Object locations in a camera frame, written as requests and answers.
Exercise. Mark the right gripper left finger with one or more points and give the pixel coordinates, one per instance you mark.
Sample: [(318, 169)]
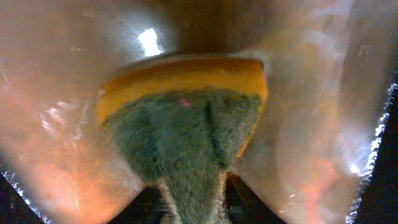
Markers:
[(146, 208)]

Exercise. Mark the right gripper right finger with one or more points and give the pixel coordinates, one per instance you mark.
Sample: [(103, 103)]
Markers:
[(244, 206)]

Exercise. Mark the green yellow sponge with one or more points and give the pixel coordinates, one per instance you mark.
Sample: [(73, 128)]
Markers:
[(182, 125)]

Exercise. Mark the white plate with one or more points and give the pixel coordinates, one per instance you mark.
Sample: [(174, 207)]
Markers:
[(327, 64)]

